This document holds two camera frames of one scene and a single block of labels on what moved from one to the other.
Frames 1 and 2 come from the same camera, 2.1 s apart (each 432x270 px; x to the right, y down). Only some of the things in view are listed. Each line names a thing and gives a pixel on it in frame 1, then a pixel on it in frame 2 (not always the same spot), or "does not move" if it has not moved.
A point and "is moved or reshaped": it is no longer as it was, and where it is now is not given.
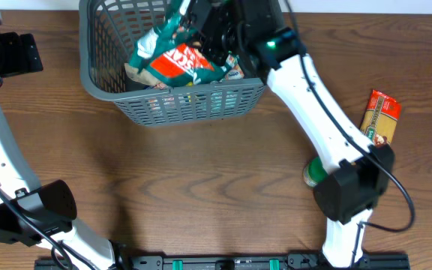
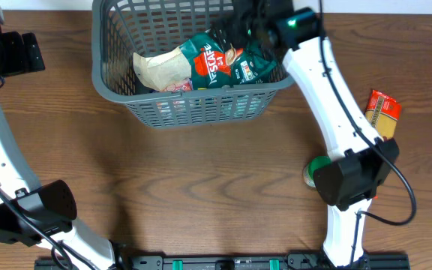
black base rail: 234,263 does not move
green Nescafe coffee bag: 174,57 is moved or reshaped
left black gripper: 22,59 does not move
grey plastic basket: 109,32 is moved or reshaped
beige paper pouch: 144,76 → 160,71
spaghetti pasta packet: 380,118 does not move
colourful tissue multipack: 235,72 → 184,85
